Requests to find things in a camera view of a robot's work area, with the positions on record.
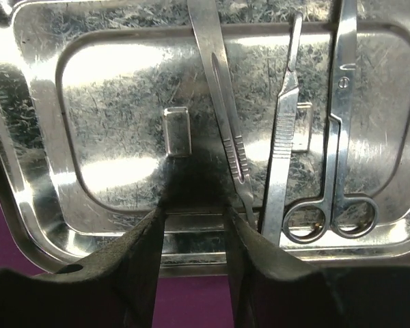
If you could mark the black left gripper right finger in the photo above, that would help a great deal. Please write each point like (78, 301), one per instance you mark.
(271, 288)

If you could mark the purple cloth wrap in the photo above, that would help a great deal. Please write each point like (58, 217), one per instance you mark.
(180, 301)

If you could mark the stainless steel instrument tray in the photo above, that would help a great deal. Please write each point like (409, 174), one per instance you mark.
(83, 87)

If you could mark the steel scalpel handle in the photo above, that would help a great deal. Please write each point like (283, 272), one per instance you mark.
(281, 141)
(206, 25)

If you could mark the small steel magnet block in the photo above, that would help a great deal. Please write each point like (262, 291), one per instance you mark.
(177, 131)

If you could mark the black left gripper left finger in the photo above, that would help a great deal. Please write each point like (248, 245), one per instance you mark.
(114, 286)

